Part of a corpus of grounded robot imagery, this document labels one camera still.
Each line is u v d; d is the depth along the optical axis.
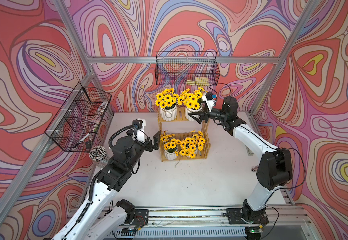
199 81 0.83
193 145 0.80
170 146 0.80
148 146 0.59
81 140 0.73
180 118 0.80
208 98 0.68
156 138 0.58
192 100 0.65
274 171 0.47
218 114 0.70
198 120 0.72
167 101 0.68
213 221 0.73
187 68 0.85
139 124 0.53
